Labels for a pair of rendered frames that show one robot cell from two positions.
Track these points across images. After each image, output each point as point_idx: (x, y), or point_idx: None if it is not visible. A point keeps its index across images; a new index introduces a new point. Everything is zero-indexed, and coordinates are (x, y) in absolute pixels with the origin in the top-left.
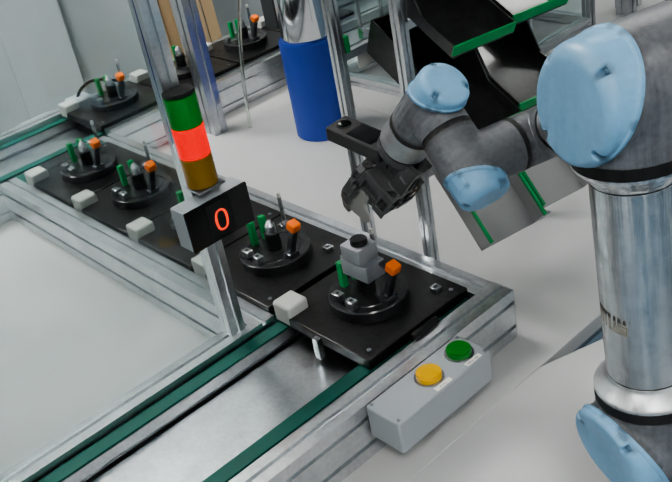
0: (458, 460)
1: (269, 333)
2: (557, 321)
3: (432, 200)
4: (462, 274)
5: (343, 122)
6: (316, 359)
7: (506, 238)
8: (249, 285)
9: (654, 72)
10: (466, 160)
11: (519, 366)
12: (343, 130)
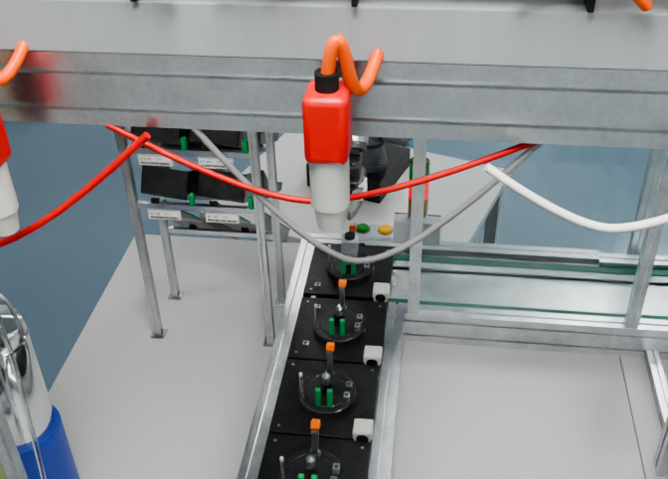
0: None
1: (400, 301)
2: (283, 250)
3: (176, 352)
4: (301, 252)
5: (352, 162)
6: (394, 288)
7: (212, 296)
8: (376, 322)
9: None
10: None
11: None
12: (356, 163)
